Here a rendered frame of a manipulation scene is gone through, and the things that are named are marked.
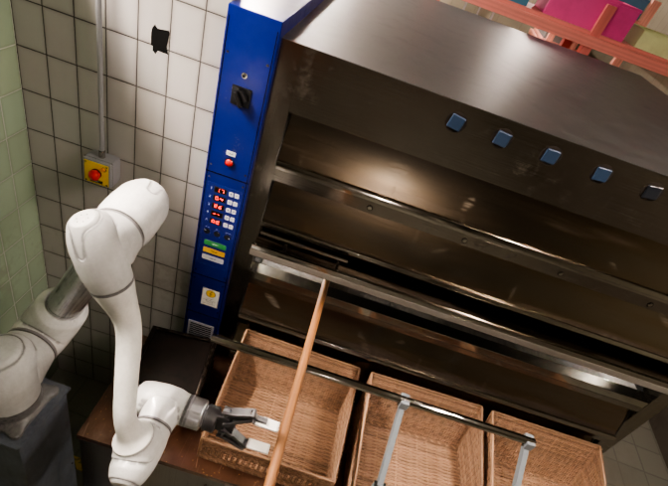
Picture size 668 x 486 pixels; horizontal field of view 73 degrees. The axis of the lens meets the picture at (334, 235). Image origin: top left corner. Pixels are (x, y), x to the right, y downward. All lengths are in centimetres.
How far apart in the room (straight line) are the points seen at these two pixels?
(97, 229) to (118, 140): 78
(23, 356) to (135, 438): 41
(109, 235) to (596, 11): 389
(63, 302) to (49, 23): 86
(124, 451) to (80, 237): 57
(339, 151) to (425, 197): 33
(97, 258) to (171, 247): 92
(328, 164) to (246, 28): 48
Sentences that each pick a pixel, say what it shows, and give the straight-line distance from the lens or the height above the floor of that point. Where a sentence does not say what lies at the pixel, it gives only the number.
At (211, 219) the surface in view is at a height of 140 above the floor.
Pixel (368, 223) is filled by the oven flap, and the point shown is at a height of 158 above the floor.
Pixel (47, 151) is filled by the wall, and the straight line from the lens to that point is 201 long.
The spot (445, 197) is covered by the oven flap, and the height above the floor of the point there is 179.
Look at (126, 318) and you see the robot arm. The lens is 121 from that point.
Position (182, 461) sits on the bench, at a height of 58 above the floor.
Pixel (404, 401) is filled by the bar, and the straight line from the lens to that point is 172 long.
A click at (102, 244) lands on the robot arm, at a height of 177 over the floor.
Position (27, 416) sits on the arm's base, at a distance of 171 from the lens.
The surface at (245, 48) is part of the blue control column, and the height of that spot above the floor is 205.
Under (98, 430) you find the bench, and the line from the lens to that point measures 216.
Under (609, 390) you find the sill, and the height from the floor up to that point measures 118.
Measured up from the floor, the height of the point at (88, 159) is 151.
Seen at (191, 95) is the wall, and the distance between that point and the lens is 159.
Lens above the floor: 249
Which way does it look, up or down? 36 degrees down
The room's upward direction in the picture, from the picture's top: 21 degrees clockwise
